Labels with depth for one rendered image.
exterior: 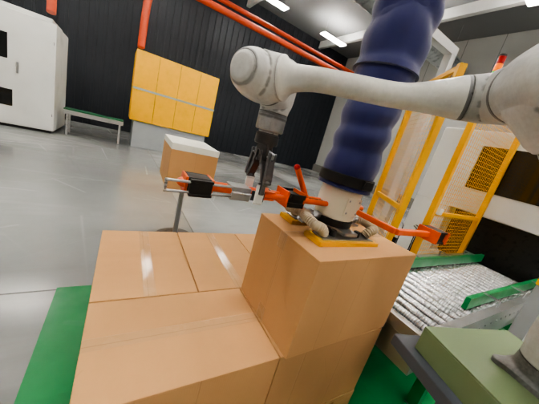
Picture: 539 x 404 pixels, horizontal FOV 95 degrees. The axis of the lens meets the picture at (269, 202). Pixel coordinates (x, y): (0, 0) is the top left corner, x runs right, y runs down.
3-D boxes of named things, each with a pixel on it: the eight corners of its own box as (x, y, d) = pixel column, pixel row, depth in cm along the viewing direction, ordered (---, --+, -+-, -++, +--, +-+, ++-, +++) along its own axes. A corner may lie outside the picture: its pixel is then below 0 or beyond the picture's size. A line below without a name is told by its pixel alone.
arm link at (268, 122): (277, 117, 83) (273, 135, 84) (254, 109, 78) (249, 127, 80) (293, 119, 76) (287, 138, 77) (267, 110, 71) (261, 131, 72)
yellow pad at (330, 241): (359, 236, 114) (363, 227, 113) (377, 248, 106) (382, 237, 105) (302, 234, 97) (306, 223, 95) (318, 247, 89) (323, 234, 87)
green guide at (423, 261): (470, 256, 287) (474, 249, 285) (481, 261, 278) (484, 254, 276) (389, 261, 203) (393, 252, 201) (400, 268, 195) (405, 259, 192)
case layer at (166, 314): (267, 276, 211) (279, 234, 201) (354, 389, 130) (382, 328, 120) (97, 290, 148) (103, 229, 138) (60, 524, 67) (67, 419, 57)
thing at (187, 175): (205, 188, 81) (208, 174, 80) (211, 196, 75) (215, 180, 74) (179, 185, 77) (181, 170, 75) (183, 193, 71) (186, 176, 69)
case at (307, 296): (327, 277, 152) (350, 218, 142) (383, 327, 120) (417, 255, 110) (241, 288, 119) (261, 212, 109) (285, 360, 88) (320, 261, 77)
